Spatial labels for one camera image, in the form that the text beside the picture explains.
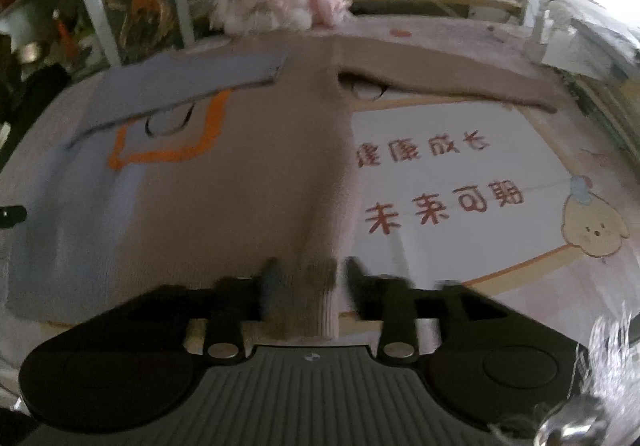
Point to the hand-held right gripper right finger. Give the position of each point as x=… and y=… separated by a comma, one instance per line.
x=356, y=286

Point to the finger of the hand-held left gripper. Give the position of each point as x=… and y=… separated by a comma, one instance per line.
x=12, y=215

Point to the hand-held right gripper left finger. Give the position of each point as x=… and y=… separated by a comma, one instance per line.
x=270, y=288

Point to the beige and lavender knit sweater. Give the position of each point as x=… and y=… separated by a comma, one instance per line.
x=240, y=166

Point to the round metal tin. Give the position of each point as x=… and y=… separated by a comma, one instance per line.
x=30, y=53

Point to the large dark illustrated book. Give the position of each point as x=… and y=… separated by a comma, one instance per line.
x=142, y=6

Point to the shiny white tassel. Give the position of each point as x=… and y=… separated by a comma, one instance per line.
x=605, y=356

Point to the pile of white papers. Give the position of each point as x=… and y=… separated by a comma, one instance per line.
x=600, y=56

